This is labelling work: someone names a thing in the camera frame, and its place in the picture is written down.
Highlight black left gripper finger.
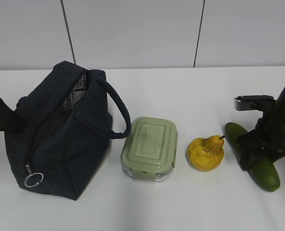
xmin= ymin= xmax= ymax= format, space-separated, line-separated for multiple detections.
xmin=0 ymin=98 xmax=27 ymax=133

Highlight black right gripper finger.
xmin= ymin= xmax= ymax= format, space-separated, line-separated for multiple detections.
xmin=269 ymin=150 xmax=285 ymax=161
xmin=239 ymin=142 xmax=267 ymax=170

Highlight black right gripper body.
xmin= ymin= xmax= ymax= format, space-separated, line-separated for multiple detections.
xmin=238 ymin=113 xmax=285 ymax=158

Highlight green cucumber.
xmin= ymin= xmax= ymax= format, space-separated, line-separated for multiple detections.
xmin=223 ymin=122 xmax=281 ymax=192

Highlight yellow pear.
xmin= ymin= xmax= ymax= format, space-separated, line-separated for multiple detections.
xmin=186 ymin=135 xmax=224 ymax=171

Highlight navy blue lunch bag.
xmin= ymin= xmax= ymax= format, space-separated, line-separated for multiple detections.
xmin=5 ymin=61 xmax=132 ymax=200

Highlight green lid glass container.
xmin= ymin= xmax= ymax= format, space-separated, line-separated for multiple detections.
xmin=120 ymin=117 xmax=178 ymax=181

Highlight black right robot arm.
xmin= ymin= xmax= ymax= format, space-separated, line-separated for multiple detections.
xmin=235 ymin=87 xmax=285 ymax=170

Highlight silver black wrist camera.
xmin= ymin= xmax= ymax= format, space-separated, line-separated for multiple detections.
xmin=234 ymin=95 xmax=276 ymax=112

